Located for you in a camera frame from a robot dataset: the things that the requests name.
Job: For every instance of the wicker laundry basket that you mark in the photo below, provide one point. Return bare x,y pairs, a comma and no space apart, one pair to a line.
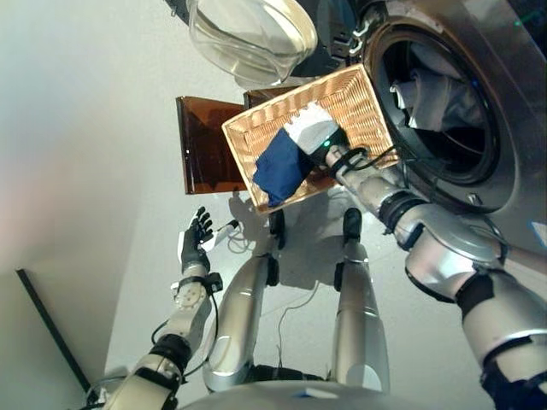
354,102

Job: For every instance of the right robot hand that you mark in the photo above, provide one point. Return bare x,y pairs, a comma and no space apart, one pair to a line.
314,128

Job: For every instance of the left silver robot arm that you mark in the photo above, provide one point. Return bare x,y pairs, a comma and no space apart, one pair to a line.
192,299

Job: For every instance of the round glass washer door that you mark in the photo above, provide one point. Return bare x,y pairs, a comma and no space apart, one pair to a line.
252,42

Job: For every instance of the left silver robot leg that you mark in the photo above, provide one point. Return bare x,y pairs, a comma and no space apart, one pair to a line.
235,316

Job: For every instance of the blue garment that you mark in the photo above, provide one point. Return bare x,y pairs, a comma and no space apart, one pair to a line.
278,166

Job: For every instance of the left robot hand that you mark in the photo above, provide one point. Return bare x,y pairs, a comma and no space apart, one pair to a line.
192,252

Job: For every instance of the grey robot torso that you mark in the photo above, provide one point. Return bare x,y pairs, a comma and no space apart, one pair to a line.
320,397

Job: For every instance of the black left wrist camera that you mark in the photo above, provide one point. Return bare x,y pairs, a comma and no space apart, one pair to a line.
213,282

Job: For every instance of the white garment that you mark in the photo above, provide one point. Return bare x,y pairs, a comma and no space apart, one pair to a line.
431,102

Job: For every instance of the grey front-load washing machine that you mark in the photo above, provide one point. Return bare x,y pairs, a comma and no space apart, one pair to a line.
513,149

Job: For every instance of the white blue label sticker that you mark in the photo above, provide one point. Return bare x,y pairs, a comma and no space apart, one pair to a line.
539,234

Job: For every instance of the clear acrylic stand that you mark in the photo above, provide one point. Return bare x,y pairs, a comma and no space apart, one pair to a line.
102,384

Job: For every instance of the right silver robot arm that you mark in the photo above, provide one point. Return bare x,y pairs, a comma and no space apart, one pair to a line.
448,252

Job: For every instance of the white board with black edge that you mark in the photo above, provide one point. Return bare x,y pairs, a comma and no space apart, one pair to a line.
25,341

